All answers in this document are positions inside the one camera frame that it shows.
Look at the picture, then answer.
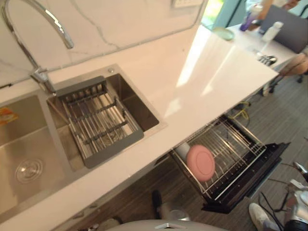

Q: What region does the white cup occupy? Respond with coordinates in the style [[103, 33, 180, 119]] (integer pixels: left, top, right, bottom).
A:
[[175, 142, 192, 161]]

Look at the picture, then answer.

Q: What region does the black dishwasher drawer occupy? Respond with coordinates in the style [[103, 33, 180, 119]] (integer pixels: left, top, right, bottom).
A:
[[154, 114, 291, 214]]

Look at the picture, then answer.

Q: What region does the stainless steel double sink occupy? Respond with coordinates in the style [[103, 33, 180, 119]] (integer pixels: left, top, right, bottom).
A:
[[0, 63, 169, 224]]

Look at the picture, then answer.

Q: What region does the round sink drain strainer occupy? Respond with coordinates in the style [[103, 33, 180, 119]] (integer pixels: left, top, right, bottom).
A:
[[15, 158, 44, 185]]

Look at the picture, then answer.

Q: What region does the pink round plate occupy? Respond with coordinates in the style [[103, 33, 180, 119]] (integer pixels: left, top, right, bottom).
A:
[[187, 144, 216, 182]]

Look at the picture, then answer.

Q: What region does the robot silver leg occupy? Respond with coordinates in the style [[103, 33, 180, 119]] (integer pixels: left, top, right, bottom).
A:
[[151, 190, 191, 222]]

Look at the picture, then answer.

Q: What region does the pale green plate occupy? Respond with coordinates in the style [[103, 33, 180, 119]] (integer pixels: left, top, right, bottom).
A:
[[212, 26, 235, 41]]

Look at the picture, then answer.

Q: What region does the robot grey torso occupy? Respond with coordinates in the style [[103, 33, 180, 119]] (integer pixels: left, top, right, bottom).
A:
[[117, 219, 232, 231]]

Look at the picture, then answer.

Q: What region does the office chair base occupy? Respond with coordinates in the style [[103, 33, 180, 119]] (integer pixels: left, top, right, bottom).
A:
[[261, 74, 304, 97]]

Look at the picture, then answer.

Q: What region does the pile of steel cutlery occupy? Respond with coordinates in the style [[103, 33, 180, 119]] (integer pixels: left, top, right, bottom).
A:
[[252, 49, 278, 65]]

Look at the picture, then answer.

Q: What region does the chrome gooseneck faucet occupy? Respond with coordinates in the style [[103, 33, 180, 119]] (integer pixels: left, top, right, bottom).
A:
[[1, 0, 75, 95]]

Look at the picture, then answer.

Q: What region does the purple bottle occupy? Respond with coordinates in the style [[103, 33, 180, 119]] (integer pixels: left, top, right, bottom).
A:
[[239, 9, 256, 32]]

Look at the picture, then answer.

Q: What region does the white plastic bottle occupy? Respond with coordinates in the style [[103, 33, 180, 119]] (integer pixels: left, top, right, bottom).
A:
[[262, 21, 284, 42]]

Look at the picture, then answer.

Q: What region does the orange sticker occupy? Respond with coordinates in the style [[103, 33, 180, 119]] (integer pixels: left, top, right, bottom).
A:
[[0, 107, 19, 126]]

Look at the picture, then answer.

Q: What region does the person's white shoe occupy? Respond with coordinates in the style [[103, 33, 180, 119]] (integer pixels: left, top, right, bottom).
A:
[[248, 203, 278, 231]]

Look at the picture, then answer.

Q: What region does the person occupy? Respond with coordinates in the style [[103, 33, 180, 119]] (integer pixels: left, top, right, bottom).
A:
[[261, 0, 308, 77]]

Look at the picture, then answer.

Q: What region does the grey laptop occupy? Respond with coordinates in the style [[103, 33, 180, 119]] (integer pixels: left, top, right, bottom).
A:
[[259, 4, 308, 54]]

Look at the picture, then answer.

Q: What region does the grey-framed wire drain basket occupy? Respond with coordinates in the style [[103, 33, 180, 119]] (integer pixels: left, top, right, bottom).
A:
[[56, 76, 145, 169]]

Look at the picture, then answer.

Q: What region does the steel wire dish rack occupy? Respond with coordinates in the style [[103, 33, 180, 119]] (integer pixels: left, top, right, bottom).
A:
[[171, 116, 267, 201]]

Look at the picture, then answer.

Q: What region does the yellow cable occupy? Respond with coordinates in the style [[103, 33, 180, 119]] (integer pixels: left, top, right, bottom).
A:
[[233, 103, 251, 121]]

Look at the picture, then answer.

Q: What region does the black cable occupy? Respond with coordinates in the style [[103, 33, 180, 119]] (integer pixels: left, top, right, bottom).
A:
[[258, 163, 308, 231]]

